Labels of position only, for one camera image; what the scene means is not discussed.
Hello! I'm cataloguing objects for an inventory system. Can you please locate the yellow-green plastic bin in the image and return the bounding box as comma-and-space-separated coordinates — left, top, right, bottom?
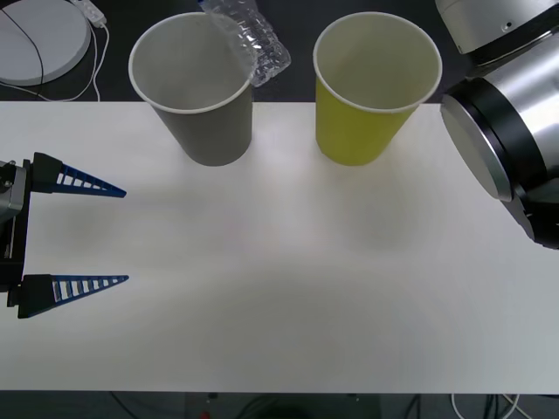
312, 11, 443, 167

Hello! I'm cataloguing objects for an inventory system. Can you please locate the white power strip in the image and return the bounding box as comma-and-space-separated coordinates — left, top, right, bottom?
72, 0, 108, 30

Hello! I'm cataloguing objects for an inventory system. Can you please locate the pale grey round disc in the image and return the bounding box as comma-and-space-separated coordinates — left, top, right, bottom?
0, 0, 93, 87

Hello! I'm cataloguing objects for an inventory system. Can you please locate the clear bottle with green cap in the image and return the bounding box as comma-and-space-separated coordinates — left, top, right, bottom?
198, 0, 293, 88

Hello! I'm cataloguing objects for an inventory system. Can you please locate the white cable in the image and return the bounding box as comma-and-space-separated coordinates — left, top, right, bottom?
451, 392, 521, 419
0, 24, 111, 104

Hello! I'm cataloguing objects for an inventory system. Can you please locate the thin black cable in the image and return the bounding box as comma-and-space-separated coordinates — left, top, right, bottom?
0, 7, 45, 86

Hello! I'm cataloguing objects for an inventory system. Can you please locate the grey plastic bin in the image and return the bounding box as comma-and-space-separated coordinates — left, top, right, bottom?
128, 11, 256, 168

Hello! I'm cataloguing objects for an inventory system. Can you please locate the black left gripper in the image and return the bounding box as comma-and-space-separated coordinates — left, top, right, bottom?
0, 151, 130, 320

